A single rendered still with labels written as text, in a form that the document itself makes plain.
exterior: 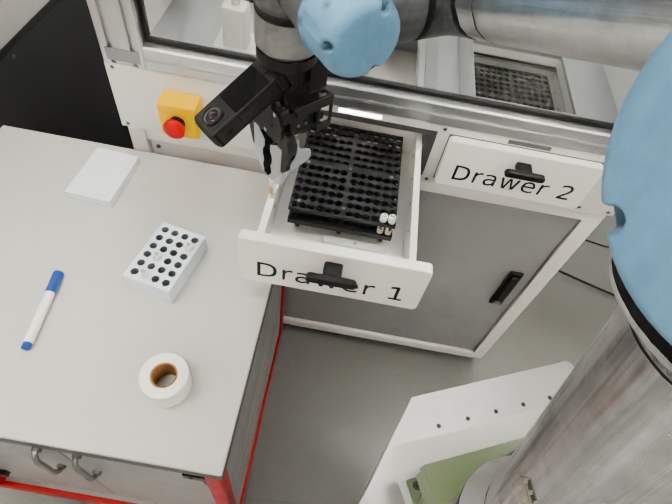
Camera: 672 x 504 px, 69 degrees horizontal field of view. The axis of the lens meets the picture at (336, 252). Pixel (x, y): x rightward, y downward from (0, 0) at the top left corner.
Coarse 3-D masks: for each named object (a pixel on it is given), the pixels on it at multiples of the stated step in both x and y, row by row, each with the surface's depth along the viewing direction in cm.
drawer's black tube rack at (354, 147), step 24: (312, 144) 88; (336, 144) 89; (360, 144) 90; (312, 168) 89; (336, 168) 85; (360, 168) 86; (384, 168) 87; (312, 192) 85; (336, 192) 82; (360, 192) 87; (384, 192) 83; (288, 216) 81; (312, 216) 82
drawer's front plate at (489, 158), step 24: (456, 144) 89; (480, 144) 89; (480, 168) 93; (504, 168) 92; (552, 168) 91; (576, 168) 90; (600, 168) 89; (504, 192) 97; (552, 192) 95; (576, 192) 94
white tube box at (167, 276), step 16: (160, 224) 86; (160, 240) 84; (176, 240) 85; (192, 240) 86; (144, 256) 82; (176, 256) 83; (192, 256) 83; (128, 272) 80; (160, 272) 82; (176, 272) 81; (192, 272) 86; (144, 288) 81; (160, 288) 79; (176, 288) 81
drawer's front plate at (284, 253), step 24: (240, 240) 71; (264, 240) 71; (288, 240) 71; (240, 264) 76; (288, 264) 74; (312, 264) 74; (360, 264) 72; (384, 264) 71; (408, 264) 71; (312, 288) 79; (336, 288) 78; (360, 288) 77; (384, 288) 76; (408, 288) 75
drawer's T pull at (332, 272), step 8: (328, 264) 72; (336, 264) 72; (312, 272) 71; (328, 272) 71; (336, 272) 71; (312, 280) 70; (320, 280) 70; (328, 280) 70; (336, 280) 70; (344, 280) 70; (352, 280) 71; (344, 288) 71; (352, 288) 71
